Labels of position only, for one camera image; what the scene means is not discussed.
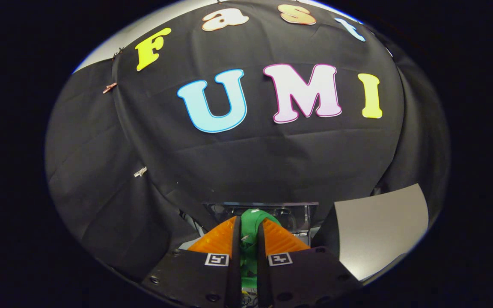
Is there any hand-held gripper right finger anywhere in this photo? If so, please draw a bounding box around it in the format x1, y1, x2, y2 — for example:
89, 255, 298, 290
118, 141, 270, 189
257, 218, 363, 308

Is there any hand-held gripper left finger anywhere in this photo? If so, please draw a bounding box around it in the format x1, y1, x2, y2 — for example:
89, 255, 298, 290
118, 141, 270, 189
141, 216, 242, 308

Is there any green shirt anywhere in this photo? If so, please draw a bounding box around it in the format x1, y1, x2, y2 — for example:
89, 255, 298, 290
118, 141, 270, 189
240, 208, 282, 290

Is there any dark washing machine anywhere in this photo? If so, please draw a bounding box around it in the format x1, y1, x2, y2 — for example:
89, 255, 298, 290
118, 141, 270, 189
178, 202, 321, 257

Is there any black backdrop cloth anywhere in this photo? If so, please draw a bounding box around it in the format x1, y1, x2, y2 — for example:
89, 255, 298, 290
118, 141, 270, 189
45, 0, 451, 283

